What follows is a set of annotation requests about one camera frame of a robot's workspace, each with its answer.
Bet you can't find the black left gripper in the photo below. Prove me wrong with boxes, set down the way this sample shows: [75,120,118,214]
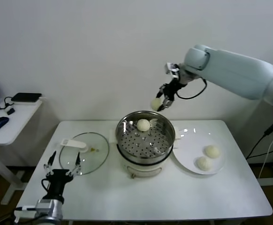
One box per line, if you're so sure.
[43,150,82,200]

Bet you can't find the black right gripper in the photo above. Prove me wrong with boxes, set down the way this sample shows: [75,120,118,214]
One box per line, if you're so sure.
[155,78,186,112]

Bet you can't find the white steamed baozi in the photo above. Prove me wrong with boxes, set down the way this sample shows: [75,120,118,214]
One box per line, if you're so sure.
[136,119,151,132]
[195,156,214,171]
[151,97,163,112]
[204,145,221,158]

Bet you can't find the steel steamer basket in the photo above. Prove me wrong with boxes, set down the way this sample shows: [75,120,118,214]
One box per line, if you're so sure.
[115,111,176,165]

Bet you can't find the glass pot lid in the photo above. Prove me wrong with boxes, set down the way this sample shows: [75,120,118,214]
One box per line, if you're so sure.
[58,132,111,176]

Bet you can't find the white side desk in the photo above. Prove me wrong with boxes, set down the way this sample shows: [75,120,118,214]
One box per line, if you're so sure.
[0,99,43,206]

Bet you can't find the white plate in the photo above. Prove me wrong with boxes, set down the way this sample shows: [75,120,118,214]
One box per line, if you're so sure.
[172,127,226,175]

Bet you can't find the black flat box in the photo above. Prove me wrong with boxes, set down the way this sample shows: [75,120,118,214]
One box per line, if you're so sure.
[11,93,43,103]

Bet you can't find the white electric cooker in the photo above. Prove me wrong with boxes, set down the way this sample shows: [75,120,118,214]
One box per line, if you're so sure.
[108,126,181,180]

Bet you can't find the white desk with foot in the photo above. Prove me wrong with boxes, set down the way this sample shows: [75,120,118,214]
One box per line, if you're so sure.
[258,164,273,187]

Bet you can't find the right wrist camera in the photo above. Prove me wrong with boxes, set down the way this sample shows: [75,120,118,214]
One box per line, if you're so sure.
[165,62,181,79]

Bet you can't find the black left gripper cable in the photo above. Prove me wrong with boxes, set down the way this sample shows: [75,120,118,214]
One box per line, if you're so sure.
[41,178,52,192]

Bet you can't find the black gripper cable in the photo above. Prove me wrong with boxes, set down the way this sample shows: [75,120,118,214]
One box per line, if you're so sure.
[176,78,207,99]
[41,178,52,192]

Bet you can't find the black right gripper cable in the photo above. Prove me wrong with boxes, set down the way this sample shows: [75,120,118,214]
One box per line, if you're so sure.
[176,78,207,99]

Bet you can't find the thin black desk cable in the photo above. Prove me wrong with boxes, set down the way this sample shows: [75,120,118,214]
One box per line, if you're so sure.
[0,97,14,111]

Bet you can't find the black cable with adapter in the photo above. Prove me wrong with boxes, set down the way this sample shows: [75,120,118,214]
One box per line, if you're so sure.
[245,114,273,160]

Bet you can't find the white hanging cable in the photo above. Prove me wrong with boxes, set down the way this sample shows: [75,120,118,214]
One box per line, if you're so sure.
[259,127,273,180]

